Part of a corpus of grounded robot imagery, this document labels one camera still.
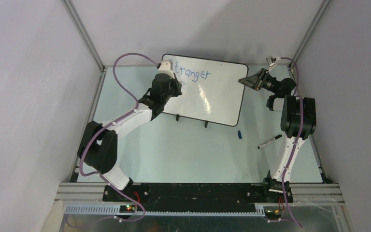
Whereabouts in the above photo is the white whiteboard black frame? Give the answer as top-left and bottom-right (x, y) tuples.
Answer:
(162, 54), (249, 127)

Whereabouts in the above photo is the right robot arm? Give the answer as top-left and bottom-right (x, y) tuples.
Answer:
(238, 68), (316, 202)

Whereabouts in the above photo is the grey cable duct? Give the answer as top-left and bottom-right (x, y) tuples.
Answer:
(64, 203), (265, 217)

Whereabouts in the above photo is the black marker pen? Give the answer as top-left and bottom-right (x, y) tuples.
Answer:
(257, 134), (282, 149)

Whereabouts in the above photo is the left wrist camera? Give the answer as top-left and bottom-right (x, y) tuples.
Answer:
(157, 60), (176, 79)

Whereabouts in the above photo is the wire whiteboard stand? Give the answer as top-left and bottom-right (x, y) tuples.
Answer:
(175, 114), (209, 128)

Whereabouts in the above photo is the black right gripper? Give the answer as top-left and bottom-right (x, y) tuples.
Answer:
(239, 68), (280, 94)

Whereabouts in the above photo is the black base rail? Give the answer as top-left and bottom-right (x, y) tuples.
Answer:
(103, 182), (293, 214)

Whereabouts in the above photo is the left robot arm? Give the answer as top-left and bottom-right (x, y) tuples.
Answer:
(77, 72), (182, 201)

